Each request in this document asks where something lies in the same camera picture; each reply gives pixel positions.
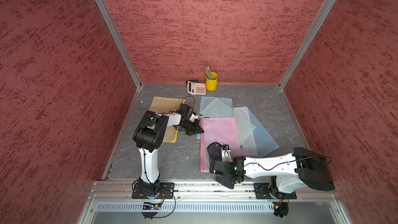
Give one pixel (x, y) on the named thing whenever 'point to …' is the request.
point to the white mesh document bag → (247, 141)
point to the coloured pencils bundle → (208, 72)
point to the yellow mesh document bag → (162, 104)
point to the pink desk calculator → (195, 87)
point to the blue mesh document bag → (265, 143)
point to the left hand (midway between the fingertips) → (203, 133)
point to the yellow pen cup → (211, 84)
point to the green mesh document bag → (217, 109)
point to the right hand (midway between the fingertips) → (222, 171)
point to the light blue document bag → (205, 101)
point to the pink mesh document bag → (223, 130)
